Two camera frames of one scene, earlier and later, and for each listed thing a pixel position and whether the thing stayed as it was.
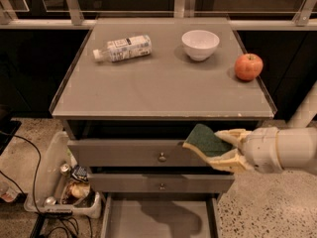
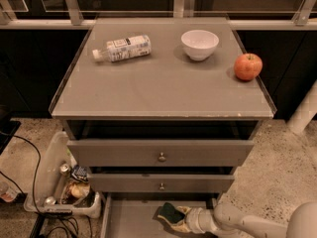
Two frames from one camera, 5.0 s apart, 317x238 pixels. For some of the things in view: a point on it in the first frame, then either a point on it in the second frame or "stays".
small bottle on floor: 7,192 stays
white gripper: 260,150 → 195,218
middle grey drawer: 160,183 stays
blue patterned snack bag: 80,173 stays
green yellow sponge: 206,143 → 167,214
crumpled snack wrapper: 79,193 stays
